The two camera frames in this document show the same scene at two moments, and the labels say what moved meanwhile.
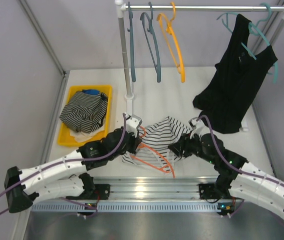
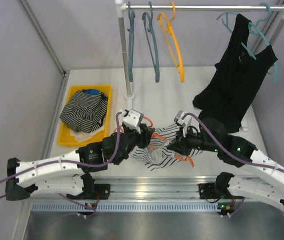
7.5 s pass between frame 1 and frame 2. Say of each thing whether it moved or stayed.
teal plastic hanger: stayed
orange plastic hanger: moved
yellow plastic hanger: stayed
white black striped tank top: moved
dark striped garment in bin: stayed
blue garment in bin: stayed
